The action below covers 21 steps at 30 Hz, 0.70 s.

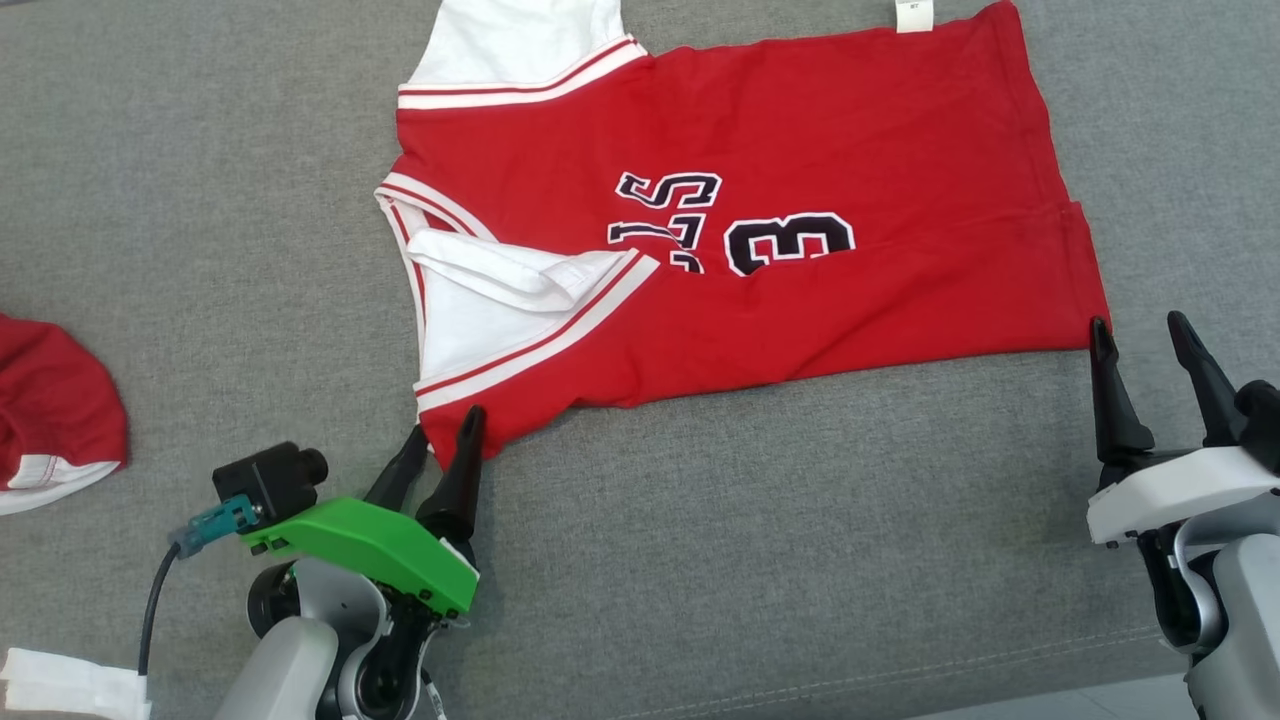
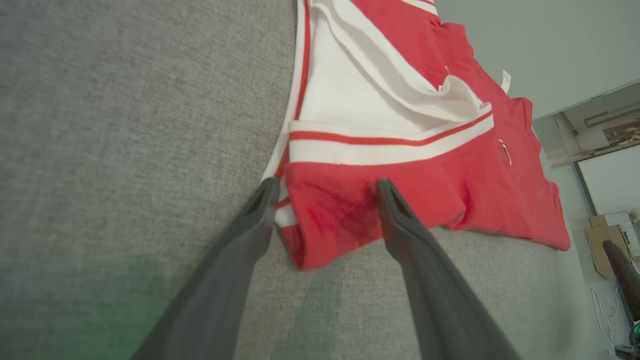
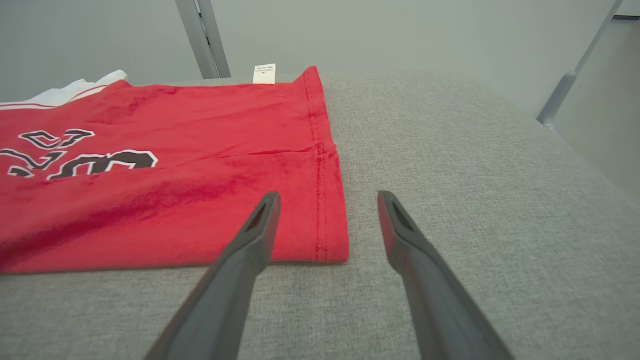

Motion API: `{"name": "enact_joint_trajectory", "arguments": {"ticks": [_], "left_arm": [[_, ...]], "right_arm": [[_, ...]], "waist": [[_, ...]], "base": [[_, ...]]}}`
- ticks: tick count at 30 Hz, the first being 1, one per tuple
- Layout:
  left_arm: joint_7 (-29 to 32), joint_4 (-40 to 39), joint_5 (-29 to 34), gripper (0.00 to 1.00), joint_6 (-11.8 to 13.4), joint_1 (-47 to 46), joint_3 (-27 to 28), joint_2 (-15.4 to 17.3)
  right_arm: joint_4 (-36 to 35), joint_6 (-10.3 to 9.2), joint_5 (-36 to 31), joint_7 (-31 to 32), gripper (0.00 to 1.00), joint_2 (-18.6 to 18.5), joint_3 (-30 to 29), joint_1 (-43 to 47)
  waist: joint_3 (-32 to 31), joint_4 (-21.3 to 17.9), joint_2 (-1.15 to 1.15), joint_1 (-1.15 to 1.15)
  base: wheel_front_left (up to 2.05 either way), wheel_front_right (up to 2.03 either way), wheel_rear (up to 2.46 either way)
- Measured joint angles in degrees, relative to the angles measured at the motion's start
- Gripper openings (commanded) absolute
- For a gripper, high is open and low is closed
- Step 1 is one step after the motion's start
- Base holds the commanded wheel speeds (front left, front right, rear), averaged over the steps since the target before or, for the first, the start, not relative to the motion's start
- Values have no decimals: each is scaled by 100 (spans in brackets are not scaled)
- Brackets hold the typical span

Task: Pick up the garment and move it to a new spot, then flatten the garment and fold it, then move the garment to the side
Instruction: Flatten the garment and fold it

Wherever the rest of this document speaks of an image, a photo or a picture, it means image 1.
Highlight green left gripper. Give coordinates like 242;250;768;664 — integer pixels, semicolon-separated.
240;404;489;640

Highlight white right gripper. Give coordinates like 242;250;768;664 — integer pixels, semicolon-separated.
1087;310;1280;547

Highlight red shorts white trim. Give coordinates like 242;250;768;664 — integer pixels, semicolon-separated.
0;313;129;517

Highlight red number 33 jersey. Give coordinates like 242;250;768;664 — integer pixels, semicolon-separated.
375;0;1113;471

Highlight white tape label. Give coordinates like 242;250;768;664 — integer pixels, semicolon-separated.
0;648;153;720

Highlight left cable teal connector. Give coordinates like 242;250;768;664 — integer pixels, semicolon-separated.
138;497;259;679

